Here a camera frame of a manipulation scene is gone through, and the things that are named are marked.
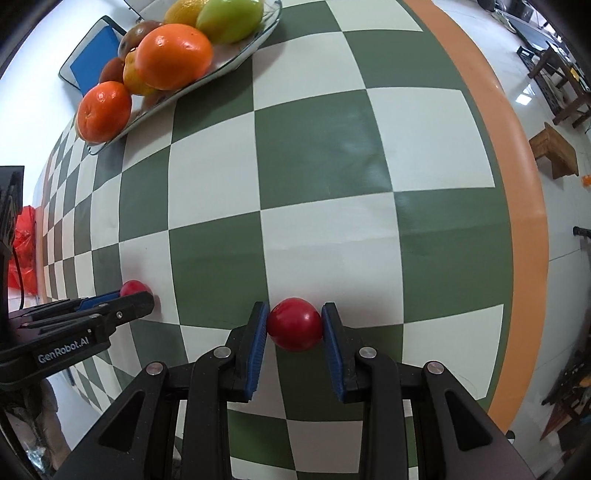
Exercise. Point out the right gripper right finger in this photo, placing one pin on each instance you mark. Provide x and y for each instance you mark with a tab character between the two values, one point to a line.
454	436

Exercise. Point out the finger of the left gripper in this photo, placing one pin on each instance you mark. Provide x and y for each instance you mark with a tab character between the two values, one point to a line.
66	306
119	310

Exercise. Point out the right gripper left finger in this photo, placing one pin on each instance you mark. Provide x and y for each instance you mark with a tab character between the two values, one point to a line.
175	420

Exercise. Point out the red cherry tomato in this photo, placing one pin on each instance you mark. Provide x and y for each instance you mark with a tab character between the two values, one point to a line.
295	325
132	287

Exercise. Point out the orange tangerine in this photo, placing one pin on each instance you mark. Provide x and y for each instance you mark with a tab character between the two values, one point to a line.
172	56
103	112

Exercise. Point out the yellow orange small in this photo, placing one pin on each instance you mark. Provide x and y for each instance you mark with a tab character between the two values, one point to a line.
131	79

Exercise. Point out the green apple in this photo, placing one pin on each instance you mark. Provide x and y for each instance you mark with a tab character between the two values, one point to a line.
229	21

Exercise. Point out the red plastic bag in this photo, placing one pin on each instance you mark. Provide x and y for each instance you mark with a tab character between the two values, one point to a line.
24	244

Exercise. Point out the blue mat panel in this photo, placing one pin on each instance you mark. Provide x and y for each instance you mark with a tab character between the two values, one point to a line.
99	45

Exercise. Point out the dark red apple on plate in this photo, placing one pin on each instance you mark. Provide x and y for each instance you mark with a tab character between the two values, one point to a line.
112	71

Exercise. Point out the green checkered tablecloth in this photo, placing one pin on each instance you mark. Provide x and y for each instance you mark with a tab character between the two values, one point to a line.
366	156

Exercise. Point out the small wooden stool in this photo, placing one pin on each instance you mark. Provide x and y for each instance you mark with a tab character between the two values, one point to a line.
551	144

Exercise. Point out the large yellow orange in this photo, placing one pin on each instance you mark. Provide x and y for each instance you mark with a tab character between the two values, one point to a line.
184	12

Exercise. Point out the dark wooden side table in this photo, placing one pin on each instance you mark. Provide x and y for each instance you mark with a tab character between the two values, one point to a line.
563	85

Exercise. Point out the black treadmill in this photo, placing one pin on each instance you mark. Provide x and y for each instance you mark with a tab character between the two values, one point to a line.
534	37

